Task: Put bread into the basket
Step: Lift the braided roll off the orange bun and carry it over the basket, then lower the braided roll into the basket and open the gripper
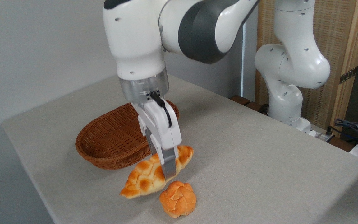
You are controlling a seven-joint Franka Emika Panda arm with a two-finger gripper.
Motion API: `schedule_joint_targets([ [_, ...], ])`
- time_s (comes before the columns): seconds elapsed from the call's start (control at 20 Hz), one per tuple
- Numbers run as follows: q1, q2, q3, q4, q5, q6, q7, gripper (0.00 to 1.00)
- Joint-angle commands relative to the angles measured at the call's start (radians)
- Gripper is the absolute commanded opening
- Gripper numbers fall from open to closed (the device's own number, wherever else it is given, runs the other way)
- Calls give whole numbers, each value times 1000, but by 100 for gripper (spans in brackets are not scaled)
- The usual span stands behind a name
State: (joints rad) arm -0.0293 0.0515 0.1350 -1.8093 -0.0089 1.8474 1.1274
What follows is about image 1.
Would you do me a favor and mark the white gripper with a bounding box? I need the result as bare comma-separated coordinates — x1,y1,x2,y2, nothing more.
131,100,182,180

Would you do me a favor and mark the long braided bread loaf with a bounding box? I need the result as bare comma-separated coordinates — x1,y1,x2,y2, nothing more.
120,145,194,199

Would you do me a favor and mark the brown wicker oval basket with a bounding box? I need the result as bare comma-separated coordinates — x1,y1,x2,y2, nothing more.
75,100,180,170

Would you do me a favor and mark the round orange bread roll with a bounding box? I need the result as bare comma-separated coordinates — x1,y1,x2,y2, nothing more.
159,181,197,218

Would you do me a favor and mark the brown wooden block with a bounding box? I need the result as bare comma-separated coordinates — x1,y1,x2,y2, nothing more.
230,96,251,106

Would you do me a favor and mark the metal screen hinge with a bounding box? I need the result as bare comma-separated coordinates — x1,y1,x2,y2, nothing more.
339,66,358,84

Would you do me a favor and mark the woven wooden folding screen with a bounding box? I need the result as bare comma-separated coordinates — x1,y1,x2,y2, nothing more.
255,0,358,137

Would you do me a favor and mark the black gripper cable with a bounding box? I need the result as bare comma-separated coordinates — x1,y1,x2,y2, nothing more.
149,91,172,128

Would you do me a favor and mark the white vertical frame post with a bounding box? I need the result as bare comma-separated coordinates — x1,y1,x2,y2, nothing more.
242,6,258,101

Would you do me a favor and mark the black cable bundle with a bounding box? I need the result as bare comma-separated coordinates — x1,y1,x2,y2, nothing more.
331,118,358,144

